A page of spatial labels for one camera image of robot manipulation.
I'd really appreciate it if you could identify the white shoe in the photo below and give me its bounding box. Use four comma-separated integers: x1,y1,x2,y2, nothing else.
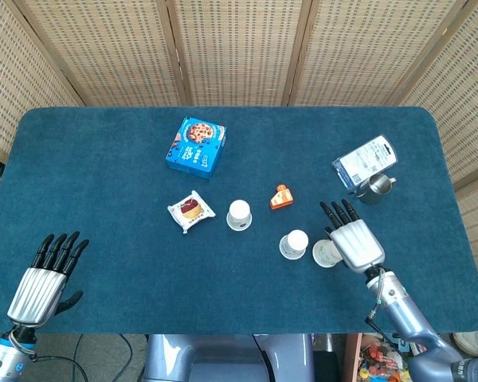
453,330,478,360

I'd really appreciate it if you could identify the blue-grey robot torso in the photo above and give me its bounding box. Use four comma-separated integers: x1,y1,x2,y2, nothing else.
143,333,315,382

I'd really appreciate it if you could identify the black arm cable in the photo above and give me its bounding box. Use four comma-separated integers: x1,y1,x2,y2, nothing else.
33,353,90,382

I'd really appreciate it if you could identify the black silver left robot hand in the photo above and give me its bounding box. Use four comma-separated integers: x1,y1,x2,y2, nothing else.
6,231,90,329

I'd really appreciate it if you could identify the thin floor cable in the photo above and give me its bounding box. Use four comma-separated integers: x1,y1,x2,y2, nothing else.
118,333,135,373

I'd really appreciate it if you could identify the clear blister pack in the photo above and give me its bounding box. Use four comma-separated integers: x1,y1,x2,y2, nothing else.
331,134,399,191

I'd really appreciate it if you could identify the crate of colourful toys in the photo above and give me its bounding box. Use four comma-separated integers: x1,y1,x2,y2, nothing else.
344,333,417,382

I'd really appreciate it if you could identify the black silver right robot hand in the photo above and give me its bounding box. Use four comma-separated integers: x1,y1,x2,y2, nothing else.
319,198,386,275

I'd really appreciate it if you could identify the woven folding screen panel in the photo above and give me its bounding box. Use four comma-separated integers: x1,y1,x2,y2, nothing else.
0,0,84,162
290,0,473,107
14,0,190,107
390,0,478,295
167,0,314,107

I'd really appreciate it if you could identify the orange plastic block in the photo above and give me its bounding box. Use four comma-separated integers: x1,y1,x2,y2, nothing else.
268,184,294,210

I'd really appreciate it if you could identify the steel milk pitcher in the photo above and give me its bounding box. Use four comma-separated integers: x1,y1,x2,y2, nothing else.
349,173,398,206

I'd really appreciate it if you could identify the white paper cup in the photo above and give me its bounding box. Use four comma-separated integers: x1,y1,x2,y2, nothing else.
225,199,253,232
279,229,310,260
311,238,343,268

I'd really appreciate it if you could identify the packaged pastry snack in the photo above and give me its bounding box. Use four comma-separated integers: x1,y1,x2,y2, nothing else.
167,189,217,235

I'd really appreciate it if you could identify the blue table mat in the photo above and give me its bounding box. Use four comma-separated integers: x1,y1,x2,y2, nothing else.
0,105,478,335

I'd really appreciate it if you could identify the blue cookie box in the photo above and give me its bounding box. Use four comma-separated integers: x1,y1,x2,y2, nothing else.
165,115,228,180

